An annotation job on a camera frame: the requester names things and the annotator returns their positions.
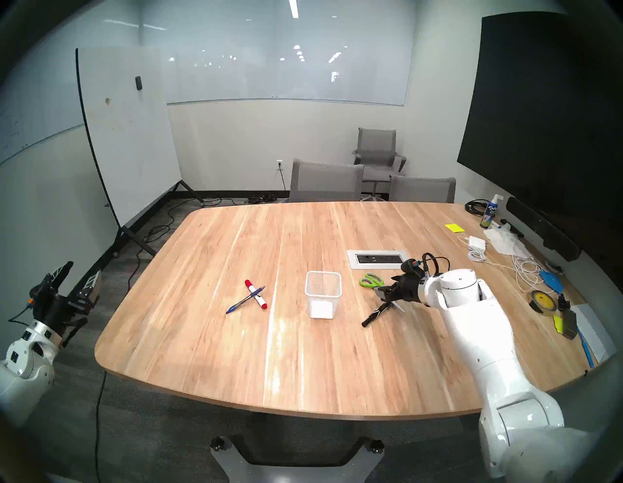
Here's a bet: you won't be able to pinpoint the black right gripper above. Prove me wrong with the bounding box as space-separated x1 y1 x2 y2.
373 260 432 307

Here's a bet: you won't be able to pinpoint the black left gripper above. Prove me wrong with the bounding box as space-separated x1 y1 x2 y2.
29 261 102 349

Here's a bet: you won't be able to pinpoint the green handled scissors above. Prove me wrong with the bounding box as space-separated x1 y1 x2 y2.
359 273 407 313

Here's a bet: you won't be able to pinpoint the black permanent marker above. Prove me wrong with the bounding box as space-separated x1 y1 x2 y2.
361 302 395 328

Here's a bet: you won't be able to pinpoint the white mesh pen holder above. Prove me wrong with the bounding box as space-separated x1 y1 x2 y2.
305 271 343 320

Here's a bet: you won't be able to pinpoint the red capped whiteboard marker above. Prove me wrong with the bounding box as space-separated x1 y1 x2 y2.
244 279 268 310

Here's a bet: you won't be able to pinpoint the blue ballpoint pen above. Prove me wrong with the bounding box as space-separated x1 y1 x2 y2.
225 285 266 315

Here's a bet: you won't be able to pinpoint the silver table power outlet panel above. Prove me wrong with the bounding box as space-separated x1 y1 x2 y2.
347 250 409 270

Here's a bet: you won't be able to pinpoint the grey mesh office chair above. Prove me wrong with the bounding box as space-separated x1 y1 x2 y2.
289 158 365 203
389 175 457 204

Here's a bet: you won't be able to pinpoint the whiteboard cleaner spray bottle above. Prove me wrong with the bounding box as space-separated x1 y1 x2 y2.
479 194 504 229

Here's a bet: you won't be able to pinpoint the grey office chair with armrests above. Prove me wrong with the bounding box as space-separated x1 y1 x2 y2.
352 128 407 198

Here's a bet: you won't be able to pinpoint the yellow tape roll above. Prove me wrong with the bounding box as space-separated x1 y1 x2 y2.
530 290 558 315

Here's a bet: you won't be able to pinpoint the blue flat disc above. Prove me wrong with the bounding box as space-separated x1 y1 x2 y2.
539 270 565 294

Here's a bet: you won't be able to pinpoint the black video sound bar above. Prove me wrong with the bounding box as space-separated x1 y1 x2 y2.
506 197 581 262

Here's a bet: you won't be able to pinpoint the rolling white whiteboard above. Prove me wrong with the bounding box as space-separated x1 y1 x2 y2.
75 47 202 258

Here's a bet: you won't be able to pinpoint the yellow and black pad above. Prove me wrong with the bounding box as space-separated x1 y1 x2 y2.
552 309 579 340

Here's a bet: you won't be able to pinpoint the blue stick tool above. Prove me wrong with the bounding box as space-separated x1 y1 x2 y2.
577 331 595 369

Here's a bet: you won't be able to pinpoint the white paper sheet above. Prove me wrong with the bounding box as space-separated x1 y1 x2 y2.
569 303 616 363

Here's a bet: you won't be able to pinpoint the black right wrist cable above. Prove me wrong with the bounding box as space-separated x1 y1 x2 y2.
421 252 451 278

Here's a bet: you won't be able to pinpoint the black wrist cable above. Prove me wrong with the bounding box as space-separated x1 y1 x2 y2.
9 304 37 327
421 252 451 278

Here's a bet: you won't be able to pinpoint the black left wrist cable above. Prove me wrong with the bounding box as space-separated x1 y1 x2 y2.
9 304 37 327

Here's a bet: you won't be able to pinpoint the white charging cable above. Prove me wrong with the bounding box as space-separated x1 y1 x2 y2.
458 236 548 293

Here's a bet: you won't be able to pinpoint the large black wall screen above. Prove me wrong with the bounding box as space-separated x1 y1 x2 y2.
457 12 623 263

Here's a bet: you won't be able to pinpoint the wide glass wall whiteboard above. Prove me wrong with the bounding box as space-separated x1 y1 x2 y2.
141 0 417 106

